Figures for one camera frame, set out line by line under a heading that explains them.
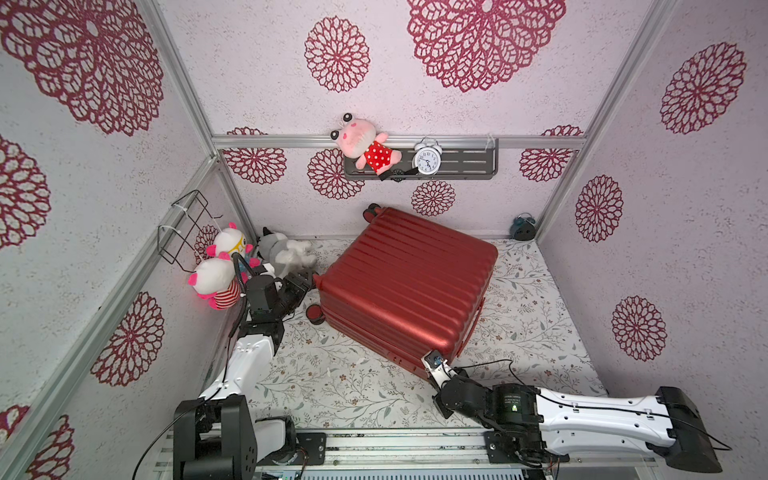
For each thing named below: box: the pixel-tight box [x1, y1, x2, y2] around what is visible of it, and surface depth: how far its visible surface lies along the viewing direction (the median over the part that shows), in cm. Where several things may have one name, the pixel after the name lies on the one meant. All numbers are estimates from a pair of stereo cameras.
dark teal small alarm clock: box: [510, 212, 537, 241], surface depth 120 cm
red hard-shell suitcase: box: [306, 205, 498, 379], surface depth 80 cm
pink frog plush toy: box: [330, 113, 403, 176], surface depth 87 cm
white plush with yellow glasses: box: [206, 222, 261, 268], surface depth 95 cm
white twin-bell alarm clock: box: [412, 137, 443, 176], surface depth 92 cm
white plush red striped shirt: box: [188, 257, 241, 310], surface depth 86 cm
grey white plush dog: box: [258, 227, 317, 278], surface depth 105 cm
